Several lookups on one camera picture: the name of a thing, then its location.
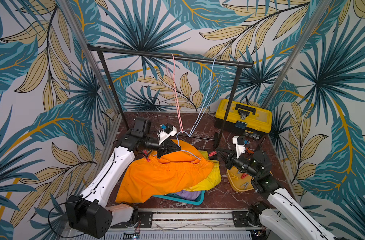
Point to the pink clothespin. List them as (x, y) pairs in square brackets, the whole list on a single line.
[(146, 155)]

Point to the orange shorts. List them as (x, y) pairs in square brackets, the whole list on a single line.
[(170, 174)]

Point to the yellow black plastic toolbox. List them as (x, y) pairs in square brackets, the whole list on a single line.
[(243, 119)]

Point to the white wire hanger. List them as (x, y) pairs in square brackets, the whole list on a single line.
[(208, 97)]

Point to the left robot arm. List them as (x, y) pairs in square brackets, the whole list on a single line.
[(88, 212)]

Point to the purple shorts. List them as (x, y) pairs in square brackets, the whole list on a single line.
[(190, 196)]

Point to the yellow shorts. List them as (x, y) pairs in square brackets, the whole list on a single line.
[(212, 180)]

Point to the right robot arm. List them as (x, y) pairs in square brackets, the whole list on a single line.
[(280, 213)]

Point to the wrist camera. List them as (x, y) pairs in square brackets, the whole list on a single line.
[(240, 145), (166, 131)]

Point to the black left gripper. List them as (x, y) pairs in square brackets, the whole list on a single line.
[(170, 145)]

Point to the yellow clothespin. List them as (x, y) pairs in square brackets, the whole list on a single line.
[(232, 176)]

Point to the blue wire hanger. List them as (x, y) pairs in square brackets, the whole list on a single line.
[(187, 148)]

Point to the teal plastic basket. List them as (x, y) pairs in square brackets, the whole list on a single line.
[(175, 198)]

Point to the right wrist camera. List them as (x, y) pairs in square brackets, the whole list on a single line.
[(240, 145)]

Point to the pink wire hanger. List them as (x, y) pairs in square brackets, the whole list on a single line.
[(171, 74)]

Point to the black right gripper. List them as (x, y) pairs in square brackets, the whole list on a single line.
[(230, 159)]

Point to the black handled screwdriver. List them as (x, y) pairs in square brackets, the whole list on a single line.
[(260, 142)]

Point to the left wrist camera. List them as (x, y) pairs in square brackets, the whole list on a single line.
[(166, 131)]

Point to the black clothes rack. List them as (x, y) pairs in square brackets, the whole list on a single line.
[(239, 67)]

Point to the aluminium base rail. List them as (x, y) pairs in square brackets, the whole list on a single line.
[(190, 224)]

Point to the yellow plastic tray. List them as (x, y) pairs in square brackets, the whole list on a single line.
[(236, 184)]

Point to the silver metal clothespin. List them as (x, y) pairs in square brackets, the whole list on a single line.
[(245, 185)]

